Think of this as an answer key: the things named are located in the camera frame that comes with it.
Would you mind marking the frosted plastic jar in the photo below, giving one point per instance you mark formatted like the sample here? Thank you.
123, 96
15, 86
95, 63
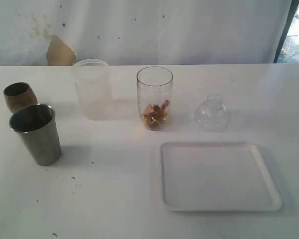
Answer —
91, 79

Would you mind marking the clear plastic shaker tumbler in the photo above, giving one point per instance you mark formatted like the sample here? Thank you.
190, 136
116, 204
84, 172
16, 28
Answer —
154, 86

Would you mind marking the clear domed shaker lid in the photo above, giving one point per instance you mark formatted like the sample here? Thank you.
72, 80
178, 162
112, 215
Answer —
212, 114

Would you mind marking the white plastic tray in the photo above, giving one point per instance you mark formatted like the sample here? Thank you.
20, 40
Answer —
216, 176

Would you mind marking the dark window frame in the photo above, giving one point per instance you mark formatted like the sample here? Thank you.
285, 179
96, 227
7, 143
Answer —
288, 47

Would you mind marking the round wooden cup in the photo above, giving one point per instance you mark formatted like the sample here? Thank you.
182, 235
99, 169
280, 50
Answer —
19, 95

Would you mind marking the stainless steel cup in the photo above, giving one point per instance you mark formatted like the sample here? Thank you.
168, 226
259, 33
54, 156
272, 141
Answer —
35, 125

